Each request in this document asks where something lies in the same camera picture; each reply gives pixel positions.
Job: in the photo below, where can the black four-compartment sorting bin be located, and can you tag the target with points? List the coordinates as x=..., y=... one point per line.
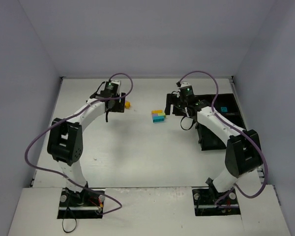
x=214, y=129

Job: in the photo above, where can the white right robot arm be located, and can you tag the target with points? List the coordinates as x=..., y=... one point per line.
x=243, y=151

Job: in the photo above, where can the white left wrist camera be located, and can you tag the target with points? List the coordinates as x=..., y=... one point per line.
x=116, y=82

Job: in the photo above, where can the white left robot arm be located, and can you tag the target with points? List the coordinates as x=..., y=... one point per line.
x=65, y=143

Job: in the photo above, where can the multicolor lego cluster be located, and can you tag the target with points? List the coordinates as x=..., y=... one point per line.
x=158, y=116

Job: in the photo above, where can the yellow small lego brick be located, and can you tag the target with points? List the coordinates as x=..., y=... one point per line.
x=127, y=105

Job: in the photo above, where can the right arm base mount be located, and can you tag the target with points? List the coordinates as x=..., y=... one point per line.
x=209, y=203

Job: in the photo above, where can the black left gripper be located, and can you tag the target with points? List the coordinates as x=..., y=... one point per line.
x=119, y=105

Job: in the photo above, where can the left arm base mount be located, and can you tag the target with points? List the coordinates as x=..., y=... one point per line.
x=86, y=205

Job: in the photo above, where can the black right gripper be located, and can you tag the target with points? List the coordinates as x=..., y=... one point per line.
x=175, y=106

